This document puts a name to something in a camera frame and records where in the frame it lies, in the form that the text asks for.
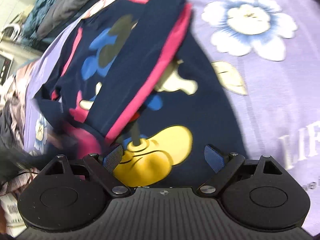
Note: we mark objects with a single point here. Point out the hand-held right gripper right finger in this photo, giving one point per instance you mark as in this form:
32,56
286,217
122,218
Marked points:
213,158

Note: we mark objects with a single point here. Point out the grey patterned cloth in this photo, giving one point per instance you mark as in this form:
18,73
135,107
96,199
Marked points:
11,152

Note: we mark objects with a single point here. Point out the purple floral bedsheet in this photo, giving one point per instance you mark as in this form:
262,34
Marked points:
275,92

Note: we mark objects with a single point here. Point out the white appliance with display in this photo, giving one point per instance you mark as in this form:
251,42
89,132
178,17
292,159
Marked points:
5,66

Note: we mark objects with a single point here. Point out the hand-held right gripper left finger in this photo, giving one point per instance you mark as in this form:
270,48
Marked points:
112,158

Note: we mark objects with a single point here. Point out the navy shirt with pink stripes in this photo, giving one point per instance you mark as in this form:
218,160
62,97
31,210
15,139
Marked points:
212,105

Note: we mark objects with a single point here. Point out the blue crumpled blanket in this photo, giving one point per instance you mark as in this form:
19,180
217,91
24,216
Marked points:
41,8

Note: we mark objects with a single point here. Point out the pink floral cloth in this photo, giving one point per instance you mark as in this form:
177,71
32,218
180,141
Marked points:
16,92

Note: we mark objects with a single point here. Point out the white printed bag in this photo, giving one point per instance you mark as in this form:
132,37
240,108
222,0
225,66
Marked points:
11,210

